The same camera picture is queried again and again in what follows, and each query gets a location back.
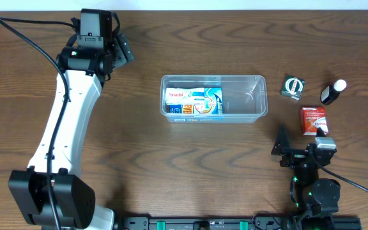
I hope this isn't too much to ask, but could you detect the green Zam-Buk box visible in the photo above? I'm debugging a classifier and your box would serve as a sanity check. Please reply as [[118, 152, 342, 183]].
[[280, 74, 305, 100]]

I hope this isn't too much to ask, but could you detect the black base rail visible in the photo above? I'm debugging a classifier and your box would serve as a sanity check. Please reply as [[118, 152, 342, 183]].
[[113, 215, 362, 230]]

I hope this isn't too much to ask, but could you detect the white Panadol packet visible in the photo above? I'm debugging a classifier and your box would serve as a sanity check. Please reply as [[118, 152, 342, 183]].
[[165, 88, 204, 105]]

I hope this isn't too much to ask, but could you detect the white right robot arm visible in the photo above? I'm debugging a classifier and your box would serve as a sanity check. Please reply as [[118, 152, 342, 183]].
[[272, 126, 341, 229]]

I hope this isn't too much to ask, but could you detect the dark syrup bottle white cap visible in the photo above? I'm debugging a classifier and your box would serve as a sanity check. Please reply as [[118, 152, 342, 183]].
[[320, 79, 347, 105]]

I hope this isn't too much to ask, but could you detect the red Panadol box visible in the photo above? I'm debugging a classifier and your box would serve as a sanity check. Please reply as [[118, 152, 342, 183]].
[[300, 107, 329, 135]]

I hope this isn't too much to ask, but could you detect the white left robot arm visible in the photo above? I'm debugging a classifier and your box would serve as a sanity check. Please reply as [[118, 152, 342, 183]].
[[8, 9, 291, 229]]

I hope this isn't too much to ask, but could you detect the clear plastic container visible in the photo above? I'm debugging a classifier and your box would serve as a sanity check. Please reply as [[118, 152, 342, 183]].
[[160, 75, 268, 123]]

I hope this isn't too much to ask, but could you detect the blue fever medicine box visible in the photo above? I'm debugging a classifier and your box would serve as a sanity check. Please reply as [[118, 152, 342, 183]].
[[166, 88, 223, 114]]

